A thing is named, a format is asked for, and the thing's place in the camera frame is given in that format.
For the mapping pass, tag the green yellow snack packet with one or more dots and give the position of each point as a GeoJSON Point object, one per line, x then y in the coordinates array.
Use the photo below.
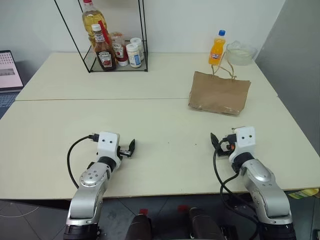
{"type": "Point", "coordinates": [303, 193]}

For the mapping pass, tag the red squeeze ketchup bottle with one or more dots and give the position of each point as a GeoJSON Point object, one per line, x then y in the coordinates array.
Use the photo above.
{"type": "Point", "coordinates": [119, 51]}

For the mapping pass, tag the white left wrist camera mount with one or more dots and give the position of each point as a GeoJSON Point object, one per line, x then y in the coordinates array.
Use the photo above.
{"type": "Point", "coordinates": [107, 146]}

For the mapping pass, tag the open laptop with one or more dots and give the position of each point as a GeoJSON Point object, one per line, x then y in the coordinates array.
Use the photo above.
{"type": "Point", "coordinates": [8, 72]}

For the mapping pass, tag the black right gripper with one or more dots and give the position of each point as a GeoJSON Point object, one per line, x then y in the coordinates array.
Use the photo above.
{"type": "Point", "coordinates": [221, 152]}

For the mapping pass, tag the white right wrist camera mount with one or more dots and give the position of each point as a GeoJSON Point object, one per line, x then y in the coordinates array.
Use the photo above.
{"type": "Point", "coordinates": [246, 142]}

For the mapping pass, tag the brown paper bag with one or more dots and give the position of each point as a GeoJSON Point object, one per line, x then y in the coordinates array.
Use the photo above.
{"type": "Point", "coordinates": [218, 93]}

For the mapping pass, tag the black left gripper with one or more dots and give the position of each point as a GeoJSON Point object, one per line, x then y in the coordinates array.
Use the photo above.
{"type": "Point", "coordinates": [125, 153]}

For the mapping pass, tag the white jar blue label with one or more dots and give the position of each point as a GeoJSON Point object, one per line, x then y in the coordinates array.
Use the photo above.
{"type": "Point", "coordinates": [138, 42]}
{"type": "Point", "coordinates": [133, 57]}

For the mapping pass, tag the large cooking oil bottle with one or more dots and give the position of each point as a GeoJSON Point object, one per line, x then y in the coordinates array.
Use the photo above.
{"type": "Point", "coordinates": [92, 20]}

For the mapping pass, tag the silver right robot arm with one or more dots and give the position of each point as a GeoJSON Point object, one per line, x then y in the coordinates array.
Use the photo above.
{"type": "Point", "coordinates": [265, 190]}

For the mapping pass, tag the dark rounded shape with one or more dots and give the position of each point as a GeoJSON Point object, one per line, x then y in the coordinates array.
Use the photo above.
{"type": "Point", "coordinates": [203, 225]}
{"type": "Point", "coordinates": [138, 227]}

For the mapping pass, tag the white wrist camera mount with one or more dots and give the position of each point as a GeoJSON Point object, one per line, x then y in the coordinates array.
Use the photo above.
{"type": "Point", "coordinates": [107, 146]}
{"type": "Point", "coordinates": [246, 142]}

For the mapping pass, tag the glass ketchup bottle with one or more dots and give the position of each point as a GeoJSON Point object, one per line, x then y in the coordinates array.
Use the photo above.
{"type": "Point", "coordinates": [105, 58]}

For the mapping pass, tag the orange soda bottle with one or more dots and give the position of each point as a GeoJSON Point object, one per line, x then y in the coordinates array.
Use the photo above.
{"type": "Point", "coordinates": [216, 53]}

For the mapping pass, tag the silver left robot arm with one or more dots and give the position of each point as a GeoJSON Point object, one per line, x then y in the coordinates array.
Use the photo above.
{"type": "Point", "coordinates": [91, 190]}

